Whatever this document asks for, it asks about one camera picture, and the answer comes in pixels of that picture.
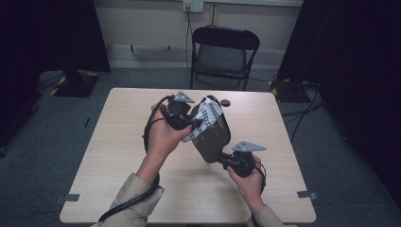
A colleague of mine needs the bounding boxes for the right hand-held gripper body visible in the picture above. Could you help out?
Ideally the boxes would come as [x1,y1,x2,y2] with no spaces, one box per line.
[229,140,268,178]

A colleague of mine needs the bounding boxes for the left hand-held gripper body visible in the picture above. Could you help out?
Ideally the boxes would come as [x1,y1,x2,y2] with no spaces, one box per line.
[164,90,196,131]

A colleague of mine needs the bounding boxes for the white checked cloth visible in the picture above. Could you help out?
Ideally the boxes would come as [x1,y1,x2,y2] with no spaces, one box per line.
[182,96,225,144]

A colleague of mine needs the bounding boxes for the person's right hand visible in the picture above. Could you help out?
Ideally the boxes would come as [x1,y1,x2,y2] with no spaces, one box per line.
[226,154,268,214]

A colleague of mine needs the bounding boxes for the person's left hand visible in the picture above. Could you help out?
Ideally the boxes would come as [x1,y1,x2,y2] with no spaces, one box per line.
[143,103,193,166]

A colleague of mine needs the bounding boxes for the black folding chair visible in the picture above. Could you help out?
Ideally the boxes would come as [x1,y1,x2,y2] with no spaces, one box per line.
[189,26,261,93]

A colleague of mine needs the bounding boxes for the black stand base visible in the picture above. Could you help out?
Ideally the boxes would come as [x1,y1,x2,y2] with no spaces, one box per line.
[270,79,311,104]
[50,69,100,98]

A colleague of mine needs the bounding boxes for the black curtain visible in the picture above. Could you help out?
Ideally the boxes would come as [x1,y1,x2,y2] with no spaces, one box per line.
[0,0,112,149]
[277,0,401,202]

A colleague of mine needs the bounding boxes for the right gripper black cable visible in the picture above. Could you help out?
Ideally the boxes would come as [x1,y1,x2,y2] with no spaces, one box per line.
[250,160,268,227]

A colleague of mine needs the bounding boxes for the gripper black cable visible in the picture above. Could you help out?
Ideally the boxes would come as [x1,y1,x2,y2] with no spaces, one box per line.
[250,160,268,227]
[97,95,175,223]

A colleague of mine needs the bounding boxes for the black wall socket cable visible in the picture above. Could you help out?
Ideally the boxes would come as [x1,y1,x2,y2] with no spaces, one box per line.
[184,10,194,74]

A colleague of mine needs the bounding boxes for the black floor cables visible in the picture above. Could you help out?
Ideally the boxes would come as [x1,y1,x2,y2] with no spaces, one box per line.
[280,81,325,144]

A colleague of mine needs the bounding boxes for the white wall socket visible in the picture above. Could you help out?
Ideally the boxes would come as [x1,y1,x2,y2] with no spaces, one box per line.
[183,0,205,13]

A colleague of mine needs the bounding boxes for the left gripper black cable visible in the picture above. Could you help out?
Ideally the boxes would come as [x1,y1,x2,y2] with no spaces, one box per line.
[97,95,175,223]

